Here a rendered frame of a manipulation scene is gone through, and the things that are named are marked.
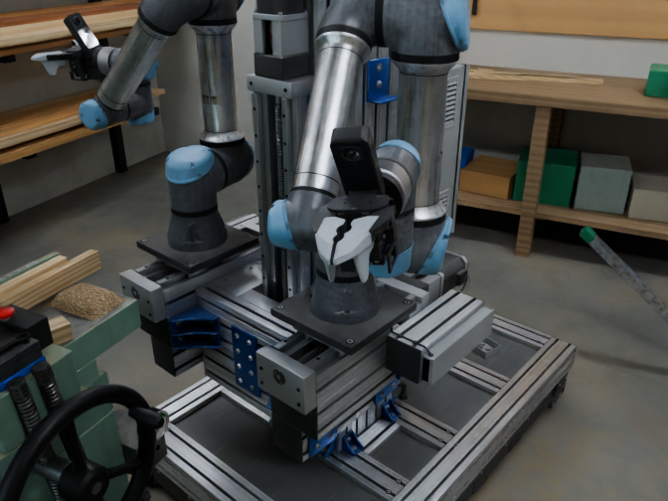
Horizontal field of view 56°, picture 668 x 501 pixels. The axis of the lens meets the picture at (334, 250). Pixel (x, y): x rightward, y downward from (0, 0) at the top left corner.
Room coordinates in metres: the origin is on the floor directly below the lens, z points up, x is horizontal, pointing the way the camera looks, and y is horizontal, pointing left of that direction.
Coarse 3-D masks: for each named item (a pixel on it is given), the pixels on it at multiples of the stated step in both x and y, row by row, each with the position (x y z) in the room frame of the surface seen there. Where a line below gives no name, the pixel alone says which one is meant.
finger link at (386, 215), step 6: (384, 210) 0.65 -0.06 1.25; (390, 210) 0.64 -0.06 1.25; (384, 216) 0.63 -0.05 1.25; (390, 216) 0.63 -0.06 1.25; (378, 222) 0.61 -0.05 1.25; (384, 222) 0.61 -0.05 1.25; (390, 222) 0.63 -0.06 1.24; (372, 228) 0.60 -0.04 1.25; (378, 228) 0.60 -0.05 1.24; (384, 228) 0.61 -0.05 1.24; (390, 228) 0.62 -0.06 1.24; (372, 234) 0.59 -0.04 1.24; (378, 234) 0.61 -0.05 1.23; (372, 240) 0.59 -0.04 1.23
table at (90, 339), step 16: (128, 304) 1.01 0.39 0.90; (80, 320) 0.96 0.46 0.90; (96, 320) 0.96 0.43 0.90; (112, 320) 0.97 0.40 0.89; (128, 320) 1.00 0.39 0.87; (80, 336) 0.91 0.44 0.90; (96, 336) 0.93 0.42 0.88; (112, 336) 0.96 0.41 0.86; (80, 352) 0.90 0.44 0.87; (96, 352) 0.93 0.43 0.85; (80, 368) 0.89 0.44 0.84; (80, 416) 0.77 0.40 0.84; (16, 448) 0.67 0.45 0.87; (0, 464) 0.65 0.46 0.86
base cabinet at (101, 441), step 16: (112, 416) 0.93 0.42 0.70; (96, 432) 0.90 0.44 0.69; (112, 432) 0.93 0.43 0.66; (96, 448) 0.89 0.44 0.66; (112, 448) 0.92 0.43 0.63; (112, 464) 0.91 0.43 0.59; (32, 480) 0.77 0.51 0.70; (112, 480) 0.90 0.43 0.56; (32, 496) 0.76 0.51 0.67; (48, 496) 0.79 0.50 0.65; (112, 496) 0.90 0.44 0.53
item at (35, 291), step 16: (80, 256) 1.13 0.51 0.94; (96, 256) 1.15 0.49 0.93; (48, 272) 1.06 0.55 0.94; (64, 272) 1.08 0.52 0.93; (80, 272) 1.11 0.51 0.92; (16, 288) 1.00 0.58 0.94; (32, 288) 1.01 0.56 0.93; (48, 288) 1.04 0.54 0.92; (64, 288) 1.07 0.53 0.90; (0, 304) 0.95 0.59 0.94; (16, 304) 0.98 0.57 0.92; (32, 304) 1.00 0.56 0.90
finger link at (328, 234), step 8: (328, 224) 0.63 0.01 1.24; (336, 224) 0.62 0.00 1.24; (344, 224) 0.62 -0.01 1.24; (320, 232) 0.61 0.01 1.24; (328, 232) 0.60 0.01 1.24; (336, 232) 0.60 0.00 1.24; (344, 232) 0.62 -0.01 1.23; (320, 240) 0.59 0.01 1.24; (328, 240) 0.58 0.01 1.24; (336, 240) 0.59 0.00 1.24; (320, 248) 0.58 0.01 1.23; (328, 248) 0.57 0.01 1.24; (320, 256) 0.57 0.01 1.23; (328, 256) 0.56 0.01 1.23; (328, 264) 0.56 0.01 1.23; (328, 272) 0.59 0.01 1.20
